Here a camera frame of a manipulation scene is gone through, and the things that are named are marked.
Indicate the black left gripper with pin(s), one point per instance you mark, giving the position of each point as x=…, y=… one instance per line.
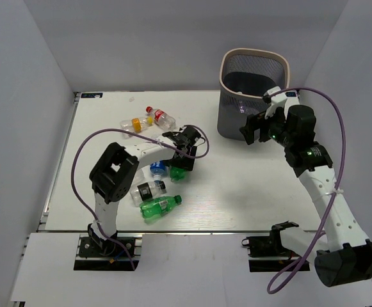
x=187, y=163

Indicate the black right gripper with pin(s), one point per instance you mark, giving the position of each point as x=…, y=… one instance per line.
x=260, y=122

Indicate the green bottle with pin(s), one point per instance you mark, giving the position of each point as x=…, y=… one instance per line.
x=158, y=207
x=177, y=174

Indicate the clear ribbed water bottle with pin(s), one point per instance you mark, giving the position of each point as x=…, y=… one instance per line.
x=244, y=104

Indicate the black label clear bottle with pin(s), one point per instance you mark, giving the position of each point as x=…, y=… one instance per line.
x=147, y=191

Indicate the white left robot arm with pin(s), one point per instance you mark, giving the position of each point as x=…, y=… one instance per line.
x=114, y=172

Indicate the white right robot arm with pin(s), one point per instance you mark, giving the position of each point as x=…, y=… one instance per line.
x=346, y=255

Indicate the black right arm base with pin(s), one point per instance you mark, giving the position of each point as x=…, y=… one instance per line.
x=267, y=252

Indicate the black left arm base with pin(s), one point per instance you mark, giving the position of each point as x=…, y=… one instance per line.
x=90, y=257

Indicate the grey mesh waste bin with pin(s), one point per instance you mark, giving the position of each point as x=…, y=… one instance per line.
x=253, y=72

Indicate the blue label clear bottle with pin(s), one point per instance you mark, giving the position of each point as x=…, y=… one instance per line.
x=158, y=170

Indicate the red label cola bottle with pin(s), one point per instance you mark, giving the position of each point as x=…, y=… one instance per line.
x=161, y=118

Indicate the yellow label clear bottle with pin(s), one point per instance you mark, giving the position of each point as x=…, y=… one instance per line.
x=136, y=125

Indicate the blue sticker left corner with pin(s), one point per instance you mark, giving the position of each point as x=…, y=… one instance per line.
x=91, y=95

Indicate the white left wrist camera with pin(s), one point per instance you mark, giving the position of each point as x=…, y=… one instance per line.
x=197, y=140

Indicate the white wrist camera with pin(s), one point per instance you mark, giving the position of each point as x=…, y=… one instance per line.
x=197, y=140
x=275, y=98

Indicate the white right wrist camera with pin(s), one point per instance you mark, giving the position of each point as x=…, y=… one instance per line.
x=275, y=98

